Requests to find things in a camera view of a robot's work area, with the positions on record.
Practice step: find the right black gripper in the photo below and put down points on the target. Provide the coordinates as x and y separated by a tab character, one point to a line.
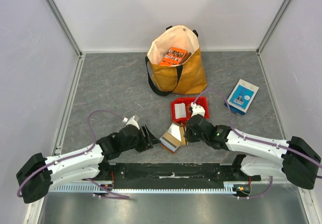
189	131

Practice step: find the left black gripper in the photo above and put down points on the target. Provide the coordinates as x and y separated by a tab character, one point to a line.
147	141

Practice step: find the brown leather card holder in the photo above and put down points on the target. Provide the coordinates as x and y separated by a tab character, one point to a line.
174	131

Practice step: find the red plastic bin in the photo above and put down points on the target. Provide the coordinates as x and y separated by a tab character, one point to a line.
188	100

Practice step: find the blue white box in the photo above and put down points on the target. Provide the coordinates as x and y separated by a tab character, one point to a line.
241	97

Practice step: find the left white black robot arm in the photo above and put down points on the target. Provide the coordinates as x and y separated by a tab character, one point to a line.
40	174

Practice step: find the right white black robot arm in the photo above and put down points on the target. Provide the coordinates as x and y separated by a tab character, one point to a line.
292	159

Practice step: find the white card stack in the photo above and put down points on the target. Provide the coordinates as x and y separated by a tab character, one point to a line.
180	110

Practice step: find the yellow tote bag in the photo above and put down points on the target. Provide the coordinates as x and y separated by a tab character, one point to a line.
186	78

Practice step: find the orange snack box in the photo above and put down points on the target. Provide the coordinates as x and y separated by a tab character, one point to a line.
173	57

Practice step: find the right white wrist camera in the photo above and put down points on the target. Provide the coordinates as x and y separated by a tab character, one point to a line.
196	109

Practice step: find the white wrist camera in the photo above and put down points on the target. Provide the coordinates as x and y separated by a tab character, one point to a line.
196	109
132	121

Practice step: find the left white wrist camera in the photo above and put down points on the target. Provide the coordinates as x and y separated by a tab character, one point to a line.
132	121

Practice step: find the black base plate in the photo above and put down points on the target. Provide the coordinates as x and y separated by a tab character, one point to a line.
171	175

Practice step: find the white slotted cable duct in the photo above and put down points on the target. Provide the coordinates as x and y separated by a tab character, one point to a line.
83	187

